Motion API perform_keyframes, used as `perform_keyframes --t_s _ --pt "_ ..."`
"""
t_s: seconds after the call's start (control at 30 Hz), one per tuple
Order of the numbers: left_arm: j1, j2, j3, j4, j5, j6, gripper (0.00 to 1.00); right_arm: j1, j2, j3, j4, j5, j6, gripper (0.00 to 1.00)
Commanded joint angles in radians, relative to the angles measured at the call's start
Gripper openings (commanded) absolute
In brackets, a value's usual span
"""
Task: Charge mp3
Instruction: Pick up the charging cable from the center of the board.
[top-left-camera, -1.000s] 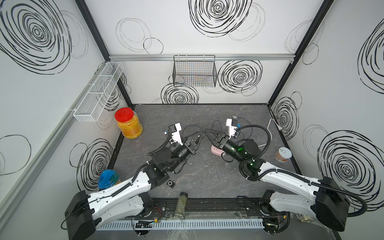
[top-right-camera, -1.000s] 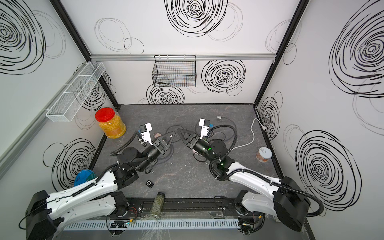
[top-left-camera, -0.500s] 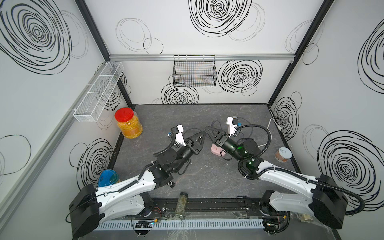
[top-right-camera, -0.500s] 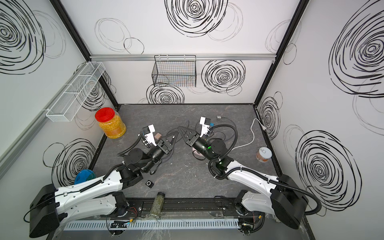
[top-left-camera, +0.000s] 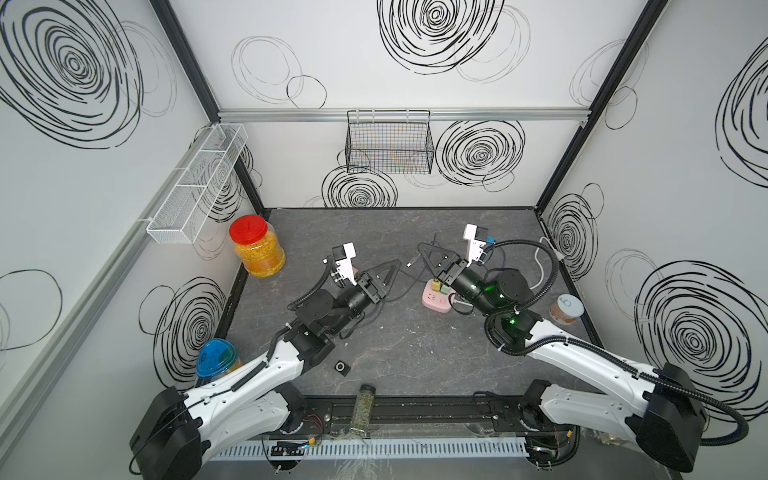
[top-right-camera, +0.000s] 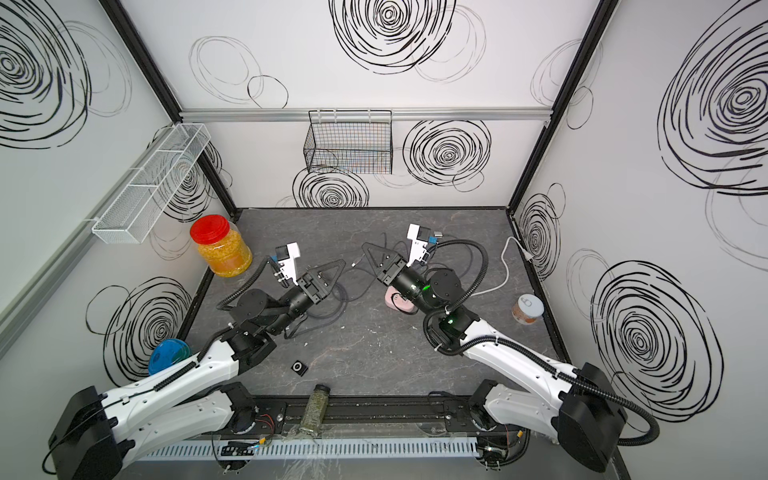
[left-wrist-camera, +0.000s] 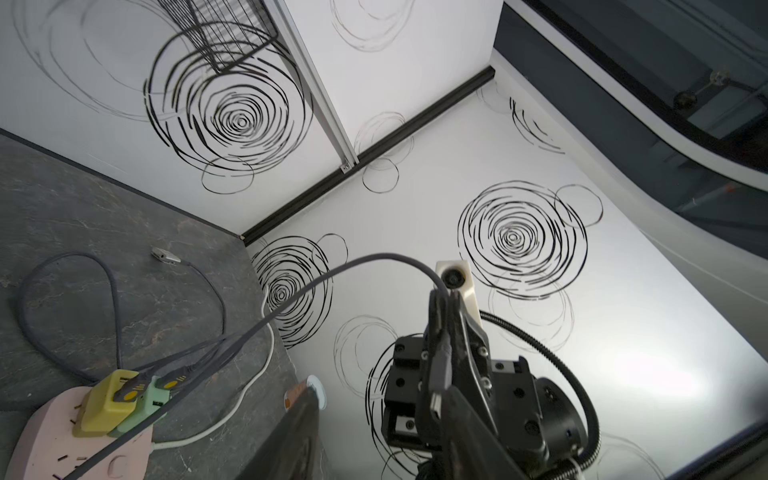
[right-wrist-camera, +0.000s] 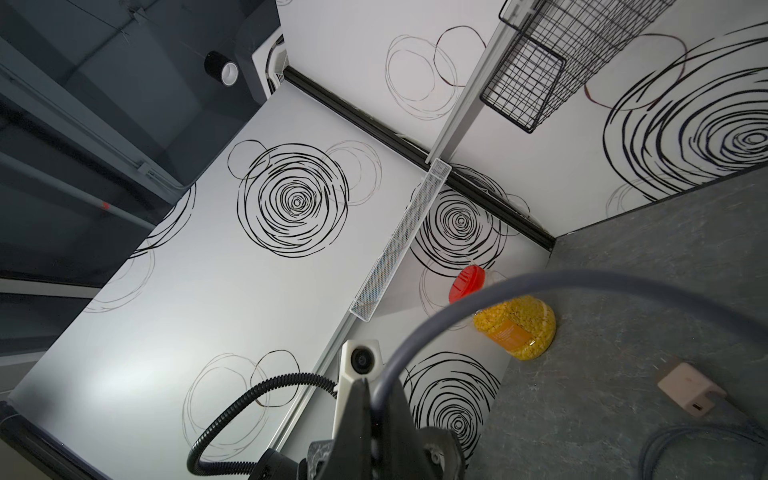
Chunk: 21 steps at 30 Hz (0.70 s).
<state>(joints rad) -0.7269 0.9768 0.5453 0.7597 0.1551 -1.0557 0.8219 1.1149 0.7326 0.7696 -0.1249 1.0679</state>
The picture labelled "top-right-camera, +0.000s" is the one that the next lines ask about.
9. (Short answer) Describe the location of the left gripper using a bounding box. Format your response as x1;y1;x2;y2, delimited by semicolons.
266;262;343;340

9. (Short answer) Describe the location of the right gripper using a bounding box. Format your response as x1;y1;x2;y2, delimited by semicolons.
367;245;441;322

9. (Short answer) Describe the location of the pink power strip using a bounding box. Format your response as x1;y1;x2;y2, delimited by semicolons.
385;286;418;315

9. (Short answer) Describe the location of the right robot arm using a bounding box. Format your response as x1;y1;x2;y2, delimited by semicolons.
362;240;660;472

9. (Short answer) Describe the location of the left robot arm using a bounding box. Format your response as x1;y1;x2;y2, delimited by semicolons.
41;256;346;479

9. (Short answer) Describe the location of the black mp3 player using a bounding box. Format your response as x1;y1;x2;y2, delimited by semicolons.
291;360;309;376

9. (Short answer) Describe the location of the red lid corn jar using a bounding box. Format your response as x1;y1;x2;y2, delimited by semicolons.
189;214;253;278

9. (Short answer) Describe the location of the white lid jar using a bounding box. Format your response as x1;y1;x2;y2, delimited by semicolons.
512;294;545;325

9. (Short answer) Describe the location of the glass spice bottle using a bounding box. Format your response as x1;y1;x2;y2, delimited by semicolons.
299;384;331;437

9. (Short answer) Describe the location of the blue lid jar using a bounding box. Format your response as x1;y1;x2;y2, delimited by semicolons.
148;338;191;375

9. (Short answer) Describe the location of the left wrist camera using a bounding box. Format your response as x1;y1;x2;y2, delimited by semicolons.
269;242;300;288

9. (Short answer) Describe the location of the black wire basket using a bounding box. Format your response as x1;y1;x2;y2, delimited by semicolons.
302;120;394;175

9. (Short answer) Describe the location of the white power strip cord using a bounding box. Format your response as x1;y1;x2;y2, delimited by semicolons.
470;235;535;298

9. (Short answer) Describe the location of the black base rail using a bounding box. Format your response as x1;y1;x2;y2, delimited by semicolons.
203;392;601;436

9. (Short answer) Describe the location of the white slotted cable duct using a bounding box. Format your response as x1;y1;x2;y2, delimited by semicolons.
142;437;479;462

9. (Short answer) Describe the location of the aluminium wall rail back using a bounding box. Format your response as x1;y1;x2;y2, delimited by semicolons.
180;106;552;123

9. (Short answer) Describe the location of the aluminium wall rail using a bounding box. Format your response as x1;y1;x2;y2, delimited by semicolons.
1;123;175;358
180;106;552;123

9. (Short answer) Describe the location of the white wire shelf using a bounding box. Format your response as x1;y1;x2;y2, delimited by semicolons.
91;123;210;245

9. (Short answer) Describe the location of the aluminium wall rail left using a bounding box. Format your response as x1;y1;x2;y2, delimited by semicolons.
1;123;175;358

